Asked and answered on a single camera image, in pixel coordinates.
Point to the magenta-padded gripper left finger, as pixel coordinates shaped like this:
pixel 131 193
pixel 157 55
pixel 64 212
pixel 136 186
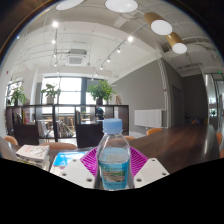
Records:
pixel 75 171

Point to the low dark shelf unit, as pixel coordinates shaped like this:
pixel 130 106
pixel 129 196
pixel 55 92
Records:
pixel 88 133

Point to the person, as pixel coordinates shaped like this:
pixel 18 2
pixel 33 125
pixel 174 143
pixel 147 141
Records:
pixel 100 113

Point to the clear water bottle blue cap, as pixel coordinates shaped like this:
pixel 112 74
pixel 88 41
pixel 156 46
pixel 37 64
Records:
pixel 113 160

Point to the white wall radiator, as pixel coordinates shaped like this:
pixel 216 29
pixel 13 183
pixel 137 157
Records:
pixel 148 118

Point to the ceiling air conditioner unit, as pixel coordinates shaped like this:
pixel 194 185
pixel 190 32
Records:
pixel 76 59

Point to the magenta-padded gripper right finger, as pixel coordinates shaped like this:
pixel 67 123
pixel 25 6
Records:
pixel 150 171

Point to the stack of books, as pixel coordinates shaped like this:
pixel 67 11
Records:
pixel 33 154

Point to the ceiling lights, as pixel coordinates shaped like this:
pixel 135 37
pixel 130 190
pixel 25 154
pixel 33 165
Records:
pixel 121 5

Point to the potted green plant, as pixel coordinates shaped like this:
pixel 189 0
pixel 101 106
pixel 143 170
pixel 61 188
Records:
pixel 50 91
pixel 101 90
pixel 17 95

